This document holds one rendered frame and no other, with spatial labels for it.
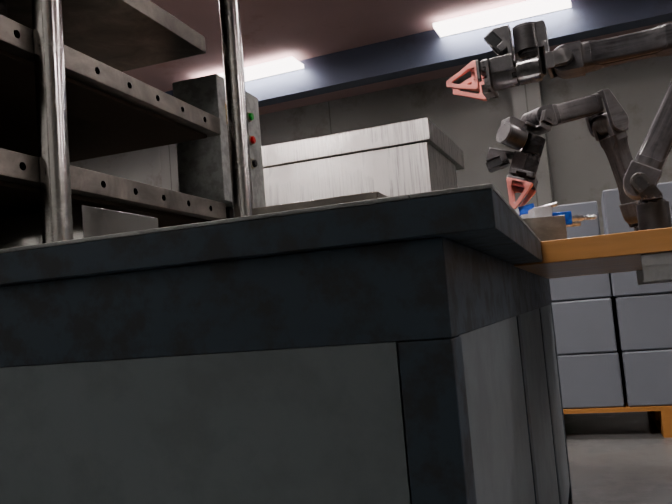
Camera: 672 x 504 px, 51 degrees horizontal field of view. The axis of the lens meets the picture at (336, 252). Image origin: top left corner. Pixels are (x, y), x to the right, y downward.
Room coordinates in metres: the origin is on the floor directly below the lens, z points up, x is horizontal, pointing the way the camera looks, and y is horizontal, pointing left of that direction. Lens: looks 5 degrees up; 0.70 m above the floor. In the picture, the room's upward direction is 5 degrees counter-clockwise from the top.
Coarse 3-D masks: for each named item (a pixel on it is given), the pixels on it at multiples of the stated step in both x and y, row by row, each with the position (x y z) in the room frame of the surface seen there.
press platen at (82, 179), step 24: (0, 168) 1.22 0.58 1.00; (24, 168) 1.28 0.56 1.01; (72, 168) 1.40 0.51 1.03; (72, 192) 1.43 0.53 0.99; (96, 192) 1.47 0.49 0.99; (120, 192) 1.54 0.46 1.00; (144, 192) 1.63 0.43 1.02; (168, 192) 1.73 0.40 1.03; (192, 216) 1.88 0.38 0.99; (216, 216) 1.95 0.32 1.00
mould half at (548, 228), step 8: (552, 216) 1.37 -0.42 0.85; (560, 216) 1.37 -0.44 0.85; (528, 224) 1.37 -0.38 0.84; (536, 224) 1.37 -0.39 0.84; (544, 224) 1.37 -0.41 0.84; (552, 224) 1.37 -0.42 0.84; (560, 224) 1.37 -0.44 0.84; (536, 232) 1.37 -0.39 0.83; (544, 232) 1.37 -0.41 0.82; (552, 232) 1.37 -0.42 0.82; (560, 232) 1.37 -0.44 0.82; (544, 240) 1.37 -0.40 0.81
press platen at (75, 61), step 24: (0, 24) 1.24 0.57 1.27; (0, 48) 1.27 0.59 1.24; (24, 48) 1.29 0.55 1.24; (72, 72) 1.42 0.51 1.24; (96, 72) 1.50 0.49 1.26; (120, 72) 1.57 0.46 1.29; (120, 96) 1.60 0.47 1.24; (144, 96) 1.65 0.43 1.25; (168, 96) 1.75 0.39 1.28; (192, 120) 1.86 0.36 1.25; (216, 120) 1.99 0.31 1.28
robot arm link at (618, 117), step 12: (588, 96) 1.90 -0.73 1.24; (600, 96) 1.91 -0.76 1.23; (612, 96) 1.91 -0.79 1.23; (540, 108) 1.82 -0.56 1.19; (552, 108) 1.83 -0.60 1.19; (564, 108) 1.86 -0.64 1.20; (576, 108) 1.88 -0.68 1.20; (588, 108) 1.90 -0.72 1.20; (600, 108) 1.91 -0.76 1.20; (612, 108) 1.91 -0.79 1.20; (528, 120) 1.84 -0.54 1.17; (564, 120) 1.86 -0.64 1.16; (588, 120) 1.97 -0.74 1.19; (612, 120) 1.90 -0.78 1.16; (624, 120) 1.92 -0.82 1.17
